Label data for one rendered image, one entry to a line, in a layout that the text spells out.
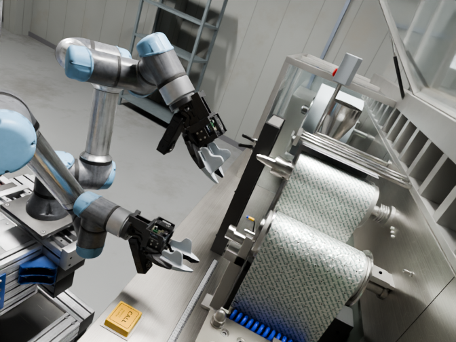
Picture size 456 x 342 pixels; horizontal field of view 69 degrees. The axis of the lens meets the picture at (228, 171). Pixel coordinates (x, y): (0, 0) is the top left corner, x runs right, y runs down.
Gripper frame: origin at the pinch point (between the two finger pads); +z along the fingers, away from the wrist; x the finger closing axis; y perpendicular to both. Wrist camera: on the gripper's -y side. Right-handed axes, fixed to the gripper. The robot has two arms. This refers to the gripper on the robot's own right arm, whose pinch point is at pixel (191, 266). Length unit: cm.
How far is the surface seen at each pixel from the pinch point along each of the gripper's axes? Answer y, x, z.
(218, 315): -2.5, -7.9, 12.1
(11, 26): -98, 425, -514
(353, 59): 61, 58, 17
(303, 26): 72, 378, -36
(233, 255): 3.9, 7.2, 8.8
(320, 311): 6.4, 0.0, 33.9
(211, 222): -19, 50, -6
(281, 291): 6.5, 0.0, 23.6
